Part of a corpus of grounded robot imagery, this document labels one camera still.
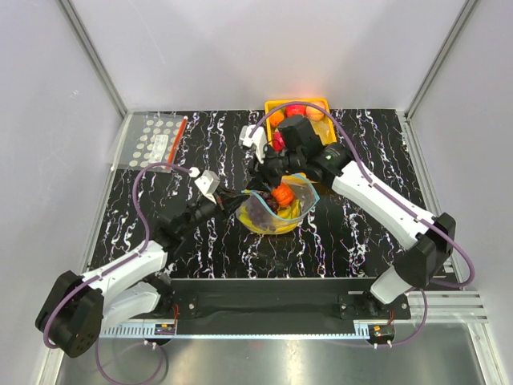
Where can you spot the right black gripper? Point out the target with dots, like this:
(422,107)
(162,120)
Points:
(258,171)

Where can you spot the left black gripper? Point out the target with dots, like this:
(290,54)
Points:
(228,203)

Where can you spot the purple grape bunch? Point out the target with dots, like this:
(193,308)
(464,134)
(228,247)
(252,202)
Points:
(260,210)

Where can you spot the clear bag teal zipper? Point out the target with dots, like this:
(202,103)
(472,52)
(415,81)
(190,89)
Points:
(303,191)

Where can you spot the yellow banana bunch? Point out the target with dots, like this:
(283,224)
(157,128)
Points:
(286,219)

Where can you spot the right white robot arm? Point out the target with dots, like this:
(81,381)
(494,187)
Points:
(428,240)

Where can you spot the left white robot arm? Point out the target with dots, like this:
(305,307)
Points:
(80,307)

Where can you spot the clear bag in tray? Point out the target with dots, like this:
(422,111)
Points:
(324,130)

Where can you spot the red dragon fruit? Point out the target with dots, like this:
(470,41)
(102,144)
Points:
(278,143)

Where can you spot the yellow plastic fruit tray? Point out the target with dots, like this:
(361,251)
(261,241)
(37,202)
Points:
(280,105)

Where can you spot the orange mandarin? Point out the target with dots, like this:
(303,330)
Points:
(276,118)

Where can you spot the red apple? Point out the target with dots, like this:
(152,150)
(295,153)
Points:
(295,110)

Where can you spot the peach fruit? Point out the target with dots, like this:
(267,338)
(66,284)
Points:
(313,113)

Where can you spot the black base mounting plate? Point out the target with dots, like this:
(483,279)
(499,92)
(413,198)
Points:
(256,298)

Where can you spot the black marble table mat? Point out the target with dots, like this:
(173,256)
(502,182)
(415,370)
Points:
(336,240)

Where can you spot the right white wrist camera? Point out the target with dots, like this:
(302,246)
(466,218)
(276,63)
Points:
(255,138)

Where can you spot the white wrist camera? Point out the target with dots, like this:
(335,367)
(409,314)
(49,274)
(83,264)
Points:
(207,182)
(255,138)

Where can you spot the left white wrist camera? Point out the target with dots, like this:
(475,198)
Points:
(207,182)

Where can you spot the aluminium frame rail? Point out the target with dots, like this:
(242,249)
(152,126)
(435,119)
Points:
(344,320)

